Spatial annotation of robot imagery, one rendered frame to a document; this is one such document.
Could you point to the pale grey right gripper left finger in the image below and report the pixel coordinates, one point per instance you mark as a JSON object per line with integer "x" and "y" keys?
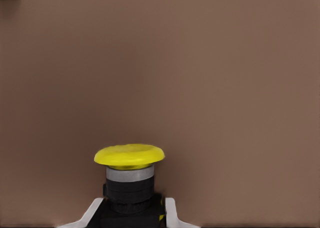
{"x": 88, "y": 216}

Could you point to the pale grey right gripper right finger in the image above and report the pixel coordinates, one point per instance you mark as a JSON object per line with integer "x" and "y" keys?
{"x": 172, "y": 215}

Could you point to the yellow mushroom push-button switch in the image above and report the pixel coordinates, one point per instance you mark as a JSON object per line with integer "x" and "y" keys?
{"x": 129, "y": 155}

